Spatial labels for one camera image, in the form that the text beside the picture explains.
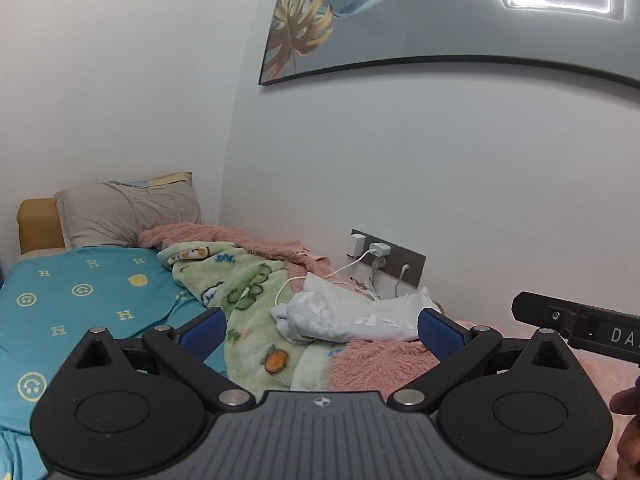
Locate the white t-shirt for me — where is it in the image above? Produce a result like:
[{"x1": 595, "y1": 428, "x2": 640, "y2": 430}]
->
[{"x1": 270, "y1": 274, "x2": 442, "y2": 344}]

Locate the person's right hand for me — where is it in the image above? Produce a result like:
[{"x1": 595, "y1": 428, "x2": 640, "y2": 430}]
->
[{"x1": 610, "y1": 379, "x2": 640, "y2": 480}]

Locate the green cartoon fleece blanket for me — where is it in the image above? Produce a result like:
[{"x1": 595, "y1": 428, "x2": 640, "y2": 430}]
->
[{"x1": 158, "y1": 242, "x2": 342, "y2": 396}]

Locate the pink fluffy blanket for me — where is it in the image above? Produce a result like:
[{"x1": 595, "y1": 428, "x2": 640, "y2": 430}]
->
[{"x1": 138, "y1": 223, "x2": 639, "y2": 479}]

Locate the white phone charger plug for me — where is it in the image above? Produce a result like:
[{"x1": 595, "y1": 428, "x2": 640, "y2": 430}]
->
[{"x1": 369, "y1": 242, "x2": 392, "y2": 258}]

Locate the teal smiley bed sheet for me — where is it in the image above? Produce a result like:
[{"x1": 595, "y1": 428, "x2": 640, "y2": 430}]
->
[{"x1": 1, "y1": 246, "x2": 205, "y2": 479}]

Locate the grey pillow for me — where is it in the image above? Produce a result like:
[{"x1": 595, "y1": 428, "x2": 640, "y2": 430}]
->
[{"x1": 54, "y1": 172, "x2": 201, "y2": 249}]

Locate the yellow headboard cushion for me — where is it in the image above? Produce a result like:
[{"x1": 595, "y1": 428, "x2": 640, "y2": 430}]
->
[{"x1": 16, "y1": 197, "x2": 65, "y2": 255}]

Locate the framed leaf picture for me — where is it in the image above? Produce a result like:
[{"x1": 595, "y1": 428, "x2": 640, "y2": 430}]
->
[{"x1": 259, "y1": 0, "x2": 639, "y2": 86}]

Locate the wall power socket panel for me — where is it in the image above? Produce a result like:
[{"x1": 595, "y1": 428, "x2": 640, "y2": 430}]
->
[{"x1": 347, "y1": 229, "x2": 426, "y2": 288}]

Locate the white charging cable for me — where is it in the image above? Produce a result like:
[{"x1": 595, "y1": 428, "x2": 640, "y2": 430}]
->
[{"x1": 272, "y1": 250, "x2": 386, "y2": 321}]

